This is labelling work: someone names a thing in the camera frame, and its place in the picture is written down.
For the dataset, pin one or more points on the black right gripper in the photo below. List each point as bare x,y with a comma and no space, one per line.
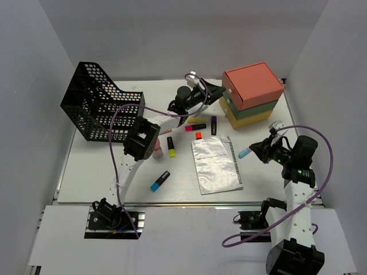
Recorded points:
264,149

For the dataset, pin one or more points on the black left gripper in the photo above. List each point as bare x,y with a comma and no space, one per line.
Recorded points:
213,91

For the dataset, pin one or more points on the pastel blue highlighter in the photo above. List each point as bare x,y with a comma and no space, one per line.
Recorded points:
244,153

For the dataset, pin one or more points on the coral top drawer box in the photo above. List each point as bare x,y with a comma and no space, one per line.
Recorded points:
252,85

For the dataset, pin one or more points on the green drawer box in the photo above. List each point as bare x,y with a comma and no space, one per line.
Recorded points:
241,114

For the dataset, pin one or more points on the pink glue bottle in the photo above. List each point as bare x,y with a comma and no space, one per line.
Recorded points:
157,152

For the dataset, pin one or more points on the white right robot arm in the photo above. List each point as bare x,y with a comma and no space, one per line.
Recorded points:
293,247

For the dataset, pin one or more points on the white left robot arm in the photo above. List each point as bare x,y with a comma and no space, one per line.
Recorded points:
141,138

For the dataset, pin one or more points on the pastel green highlighter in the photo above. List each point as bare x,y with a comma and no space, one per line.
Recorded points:
201,110

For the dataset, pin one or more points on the purple black highlighter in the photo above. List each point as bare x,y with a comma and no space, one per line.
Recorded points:
213,125

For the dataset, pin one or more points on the pastel yellow highlighter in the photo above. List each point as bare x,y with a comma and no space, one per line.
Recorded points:
198,119

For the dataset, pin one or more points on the yellow bottom drawer box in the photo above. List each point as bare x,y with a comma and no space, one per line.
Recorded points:
237,123

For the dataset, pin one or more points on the pink black highlighter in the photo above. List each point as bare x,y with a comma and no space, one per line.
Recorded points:
195,127

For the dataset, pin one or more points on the white safety instruction booklet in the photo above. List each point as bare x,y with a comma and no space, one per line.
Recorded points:
216,165

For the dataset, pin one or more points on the yellow black highlighter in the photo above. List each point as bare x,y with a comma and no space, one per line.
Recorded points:
170,146

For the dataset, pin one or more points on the blue black highlighter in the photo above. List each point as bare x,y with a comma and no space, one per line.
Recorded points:
156,185

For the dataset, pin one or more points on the black mesh file holder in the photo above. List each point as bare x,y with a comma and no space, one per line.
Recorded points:
91,100

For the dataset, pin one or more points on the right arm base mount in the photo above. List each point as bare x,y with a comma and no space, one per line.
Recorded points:
253,221

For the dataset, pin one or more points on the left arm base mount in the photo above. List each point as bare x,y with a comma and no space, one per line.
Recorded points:
106,221

